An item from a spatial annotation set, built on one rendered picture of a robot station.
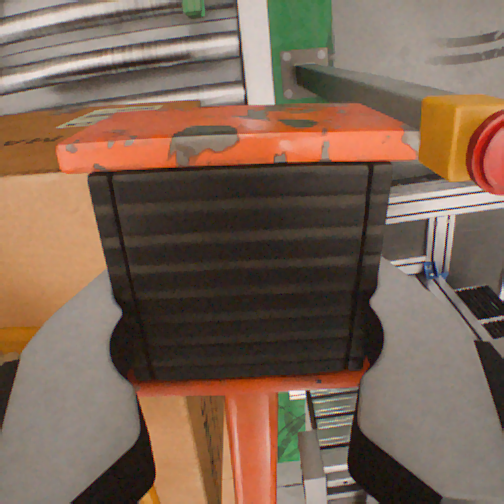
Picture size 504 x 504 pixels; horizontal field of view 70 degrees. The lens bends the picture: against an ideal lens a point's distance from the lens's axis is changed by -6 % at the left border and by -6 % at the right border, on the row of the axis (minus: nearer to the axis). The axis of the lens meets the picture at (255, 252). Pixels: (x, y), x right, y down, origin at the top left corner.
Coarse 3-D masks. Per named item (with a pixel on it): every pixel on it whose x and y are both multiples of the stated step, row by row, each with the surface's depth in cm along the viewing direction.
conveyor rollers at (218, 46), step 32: (96, 0) 62; (128, 0) 62; (160, 0) 62; (224, 0) 63; (0, 32) 62; (32, 32) 63; (64, 32) 65; (224, 32) 66; (32, 64) 66; (64, 64) 66; (96, 64) 66; (128, 64) 67; (160, 64) 68; (128, 96) 71; (160, 96) 70; (192, 96) 70; (224, 96) 70
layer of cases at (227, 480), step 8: (224, 408) 112; (224, 416) 114; (224, 424) 116; (224, 432) 118; (224, 440) 120; (224, 448) 122; (224, 456) 124; (224, 464) 127; (224, 472) 129; (224, 480) 132; (232, 480) 132; (224, 488) 134; (232, 488) 135; (224, 496) 137; (232, 496) 138
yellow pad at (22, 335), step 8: (0, 328) 29; (8, 328) 29; (16, 328) 29; (24, 328) 29; (32, 328) 29; (0, 336) 28; (8, 336) 28; (16, 336) 28; (24, 336) 28; (32, 336) 28; (0, 344) 28; (8, 344) 28; (16, 344) 28; (24, 344) 28; (8, 352) 29; (152, 488) 40; (144, 496) 39; (152, 496) 40
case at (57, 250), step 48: (0, 144) 34; (48, 144) 32; (0, 192) 24; (48, 192) 24; (0, 240) 26; (48, 240) 26; (96, 240) 26; (0, 288) 28; (48, 288) 28; (192, 432) 37; (192, 480) 41
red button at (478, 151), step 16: (496, 112) 27; (480, 128) 28; (496, 128) 27; (480, 144) 28; (496, 144) 27; (480, 160) 28; (496, 160) 28; (480, 176) 29; (496, 176) 28; (496, 192) 30
